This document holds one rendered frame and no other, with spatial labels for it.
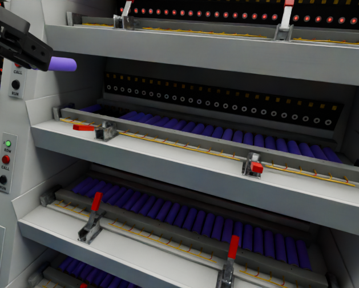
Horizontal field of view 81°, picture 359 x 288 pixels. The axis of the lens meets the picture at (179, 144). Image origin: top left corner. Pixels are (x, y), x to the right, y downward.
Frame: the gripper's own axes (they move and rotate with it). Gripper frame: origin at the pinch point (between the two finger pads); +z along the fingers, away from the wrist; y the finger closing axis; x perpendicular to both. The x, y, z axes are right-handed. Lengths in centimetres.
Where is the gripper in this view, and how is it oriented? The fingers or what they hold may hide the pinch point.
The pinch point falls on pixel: (25, 51)
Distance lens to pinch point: 33.1
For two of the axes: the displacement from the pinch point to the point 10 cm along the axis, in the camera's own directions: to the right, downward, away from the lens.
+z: 2.4, 1.3, 9.6
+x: -2.3, 9.7, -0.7
